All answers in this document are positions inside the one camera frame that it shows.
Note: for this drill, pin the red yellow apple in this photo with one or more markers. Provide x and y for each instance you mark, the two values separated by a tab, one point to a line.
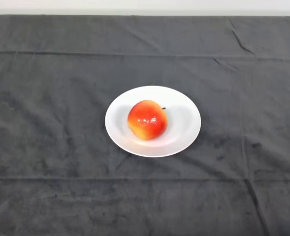
147	120

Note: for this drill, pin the round white plate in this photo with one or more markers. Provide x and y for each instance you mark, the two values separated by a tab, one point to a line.
181	132

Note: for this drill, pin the black cloth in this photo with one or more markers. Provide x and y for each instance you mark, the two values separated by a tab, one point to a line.
36	98

